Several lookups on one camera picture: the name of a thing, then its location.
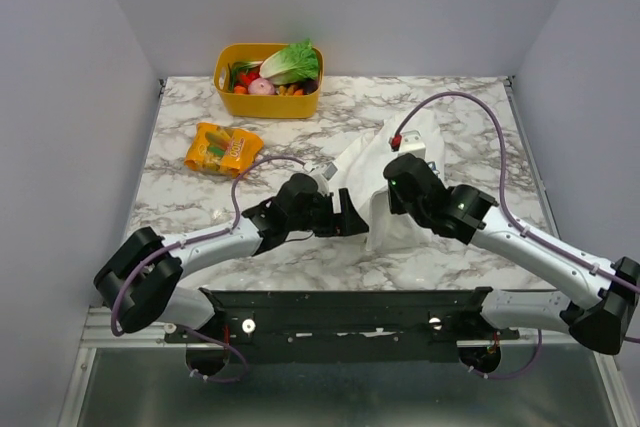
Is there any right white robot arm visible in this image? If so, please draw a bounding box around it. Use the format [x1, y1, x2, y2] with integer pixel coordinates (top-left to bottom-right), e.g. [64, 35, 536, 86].
[383, 154, 639, 355]

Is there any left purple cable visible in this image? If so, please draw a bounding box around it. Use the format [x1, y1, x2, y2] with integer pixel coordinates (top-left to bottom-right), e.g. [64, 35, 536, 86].
[109, 155, 307, 383]

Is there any green toy cabbage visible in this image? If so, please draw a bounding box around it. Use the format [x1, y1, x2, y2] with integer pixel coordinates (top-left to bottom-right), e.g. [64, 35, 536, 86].
[259, 39, 320, 86]

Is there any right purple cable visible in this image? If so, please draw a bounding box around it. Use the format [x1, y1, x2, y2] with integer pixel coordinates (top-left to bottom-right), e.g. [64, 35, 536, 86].
[394, 91, 640, 381]

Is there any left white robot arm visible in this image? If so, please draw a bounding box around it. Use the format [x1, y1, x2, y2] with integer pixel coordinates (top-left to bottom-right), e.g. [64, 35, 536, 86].
[93, 173, 369, 342]

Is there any pink toy onion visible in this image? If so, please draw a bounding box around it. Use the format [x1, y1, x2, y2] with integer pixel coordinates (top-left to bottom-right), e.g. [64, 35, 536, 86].
[247, 77, 275, 96]

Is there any yellow plastic basket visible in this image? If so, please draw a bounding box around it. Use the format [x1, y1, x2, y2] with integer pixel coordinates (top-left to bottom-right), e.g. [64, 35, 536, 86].
[212, 43, 324, 119]

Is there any aluminium rail frame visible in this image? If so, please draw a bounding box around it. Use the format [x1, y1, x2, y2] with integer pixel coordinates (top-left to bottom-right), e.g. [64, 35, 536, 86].
[79, 304, 171, 348]

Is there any white t-shirt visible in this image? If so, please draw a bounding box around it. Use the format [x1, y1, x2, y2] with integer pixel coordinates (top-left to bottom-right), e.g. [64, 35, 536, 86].
[328, 110, 445, 253]

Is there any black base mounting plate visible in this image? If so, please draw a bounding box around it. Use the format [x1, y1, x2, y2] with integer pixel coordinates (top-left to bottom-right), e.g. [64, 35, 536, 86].
[164, 286, 521, 364]

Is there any purple cable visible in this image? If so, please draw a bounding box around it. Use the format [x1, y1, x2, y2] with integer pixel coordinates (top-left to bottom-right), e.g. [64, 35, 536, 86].
[394, 91, 640, 381]
[109, 155, 307, 383]

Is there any red toy pepper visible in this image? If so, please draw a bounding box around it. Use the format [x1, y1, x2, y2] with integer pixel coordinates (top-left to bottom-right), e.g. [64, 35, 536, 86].
[236, 71, 259, 88]

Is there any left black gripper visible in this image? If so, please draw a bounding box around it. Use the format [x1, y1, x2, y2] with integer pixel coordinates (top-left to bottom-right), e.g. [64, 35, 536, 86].
[287, 189, 370, 239]

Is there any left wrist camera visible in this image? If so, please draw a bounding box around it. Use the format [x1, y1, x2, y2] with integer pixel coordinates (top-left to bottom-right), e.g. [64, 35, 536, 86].
[303, 162, 338, 195]

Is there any orange snack bag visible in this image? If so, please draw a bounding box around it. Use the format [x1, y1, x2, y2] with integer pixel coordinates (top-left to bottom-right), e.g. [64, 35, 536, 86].
[184, 122, 264, 178]

